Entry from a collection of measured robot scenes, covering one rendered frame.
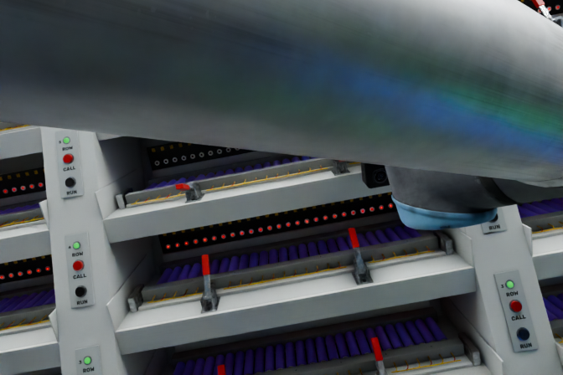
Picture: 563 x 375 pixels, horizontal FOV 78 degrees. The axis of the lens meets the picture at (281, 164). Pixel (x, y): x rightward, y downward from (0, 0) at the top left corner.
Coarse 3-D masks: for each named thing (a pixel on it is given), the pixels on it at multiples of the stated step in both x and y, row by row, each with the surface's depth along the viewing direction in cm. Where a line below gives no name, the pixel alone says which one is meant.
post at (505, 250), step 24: (504, 216) 58; (480, 240) 58; (504, 240) 58; (480, 264) 57; (504, 264) 57; (528, 264) 57; (480, 288) 57; (528, 288) 57; (480, 312) 58; (504, 336) 56; (552, 336) 55; (504, 360) 55; (528, 360) 55; (552, 360) 55
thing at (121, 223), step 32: (224, 160) 78; (96, 192) 60; (128, 192) 68; (224, 192) 64; (256, 192) 60; (288, 192) 60; (320, 192) 61; (352, 192) 61; (384, 192) 61; (128, 224) 61; (160, 224) 61; (192, 224) 61
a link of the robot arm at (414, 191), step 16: (400, 176) 35; (416, 176) 33; (432, 176) 32; (448, 176) 31; (464, 176) 30; (400, 192) 35; (416, 192) 34; (432, 192) 32; (448, 192) 31; (464, 192) 30; (480, 192) 29; (400, 208) 36; (416, 208) 33; (432, 208) 33; (448, 208) 32; (464, 208) 32; (480, 208) 32; (496, 208) 33; (416, 224) 34; (432, 224) 33; (448, 224) 32; (464, 224) 32
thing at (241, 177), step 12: (264, 168) 66; (276, 168) 65; (288, 168) 65; (300, 168) 65; (312, 168) 66; (324, 168) 64; (204, 180) 66; (216, 180) 66; (228, 180) 66; (240, 180) 66; (252, 180) 66; (264, 180) 64; (144, 192) 66; (156, 192) 66; (168, 192) 66; (180, 192) 65; (132, 204) 64
